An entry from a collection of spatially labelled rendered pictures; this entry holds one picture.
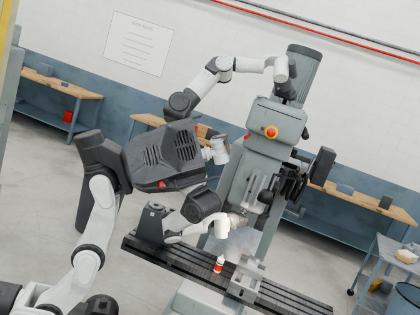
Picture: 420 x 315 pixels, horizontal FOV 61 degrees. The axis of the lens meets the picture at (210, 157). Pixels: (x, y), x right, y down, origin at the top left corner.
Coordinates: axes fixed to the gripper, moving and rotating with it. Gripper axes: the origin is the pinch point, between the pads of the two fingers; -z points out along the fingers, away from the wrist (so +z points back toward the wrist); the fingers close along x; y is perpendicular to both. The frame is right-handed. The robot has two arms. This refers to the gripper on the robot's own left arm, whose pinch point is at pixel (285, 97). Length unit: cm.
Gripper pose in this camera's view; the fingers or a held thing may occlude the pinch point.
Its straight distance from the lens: 188.5
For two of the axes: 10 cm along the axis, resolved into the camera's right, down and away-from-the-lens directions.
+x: 7.9, 3.9, -4.7
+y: 5.5, -8.0, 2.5
